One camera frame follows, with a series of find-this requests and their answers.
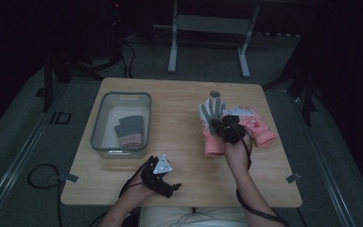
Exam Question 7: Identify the black cable on floor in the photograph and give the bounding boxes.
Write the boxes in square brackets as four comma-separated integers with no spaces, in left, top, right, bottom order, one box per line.
[26,163,63,227]

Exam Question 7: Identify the grey plastic storage bin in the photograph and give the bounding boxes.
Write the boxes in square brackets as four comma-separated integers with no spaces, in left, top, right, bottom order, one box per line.
[90,91,153,160]

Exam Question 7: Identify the dark metal stand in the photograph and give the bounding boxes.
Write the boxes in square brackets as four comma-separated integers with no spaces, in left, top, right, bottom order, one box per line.
[262,56,319,127]
[35,46,122,114]

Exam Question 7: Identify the black rectangular floor frame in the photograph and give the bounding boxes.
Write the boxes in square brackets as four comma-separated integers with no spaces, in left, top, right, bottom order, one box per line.
[49,111,73,125]

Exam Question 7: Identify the left hand-held gripper black cable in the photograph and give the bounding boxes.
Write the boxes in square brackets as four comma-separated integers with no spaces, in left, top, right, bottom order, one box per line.
[88,159,154,227]

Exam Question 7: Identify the person's light clothing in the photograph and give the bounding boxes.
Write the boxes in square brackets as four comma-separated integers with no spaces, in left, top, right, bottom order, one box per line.
[137,205,250,227]

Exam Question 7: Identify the black background cables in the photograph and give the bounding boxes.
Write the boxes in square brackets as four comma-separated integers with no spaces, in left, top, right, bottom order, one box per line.
[118,39,137,79]

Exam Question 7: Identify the person's right hand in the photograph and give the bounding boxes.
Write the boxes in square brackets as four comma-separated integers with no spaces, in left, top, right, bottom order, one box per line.
[224,135,253,174]

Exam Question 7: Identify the pink ski glove grey palm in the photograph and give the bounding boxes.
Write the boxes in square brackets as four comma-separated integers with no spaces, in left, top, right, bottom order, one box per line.
[198,96,227,157]

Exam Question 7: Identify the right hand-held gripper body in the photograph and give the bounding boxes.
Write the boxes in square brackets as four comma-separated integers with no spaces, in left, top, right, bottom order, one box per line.
[216,114,248,146]

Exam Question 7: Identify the white metal desk frame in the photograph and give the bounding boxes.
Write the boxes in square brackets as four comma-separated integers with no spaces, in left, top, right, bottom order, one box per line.
[167,0,261,79]

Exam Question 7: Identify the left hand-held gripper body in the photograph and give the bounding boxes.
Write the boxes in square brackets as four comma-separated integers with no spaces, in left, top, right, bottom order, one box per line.
[140,153,182,200]

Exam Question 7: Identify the metal table edge clip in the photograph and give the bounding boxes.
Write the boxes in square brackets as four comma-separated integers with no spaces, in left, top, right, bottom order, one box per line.
[285,172,303,184]
[58,172,80,184]

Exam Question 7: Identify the pink ski glove white print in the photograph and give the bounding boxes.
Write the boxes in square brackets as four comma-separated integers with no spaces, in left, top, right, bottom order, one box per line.
[222,106,279,149]

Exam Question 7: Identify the person's left hand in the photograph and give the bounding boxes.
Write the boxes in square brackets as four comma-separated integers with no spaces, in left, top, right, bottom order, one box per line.
[118,174,159,206]

